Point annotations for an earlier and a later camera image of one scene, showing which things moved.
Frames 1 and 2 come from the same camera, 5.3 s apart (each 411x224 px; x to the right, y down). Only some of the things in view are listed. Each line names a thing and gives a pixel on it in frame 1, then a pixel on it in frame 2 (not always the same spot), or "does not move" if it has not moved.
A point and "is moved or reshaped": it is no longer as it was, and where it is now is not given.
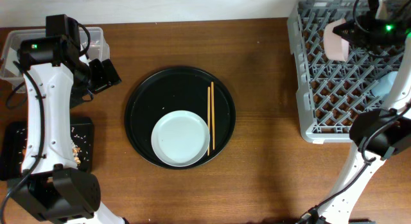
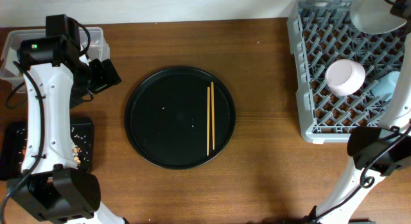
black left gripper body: (96, 77) does not move
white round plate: (180, 138) is moved or reshaped
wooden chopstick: (213, 115) does not move
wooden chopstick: (209, 105) does not move
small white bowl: (336, 47) to (344, 77)
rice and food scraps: (80, 146) does not move
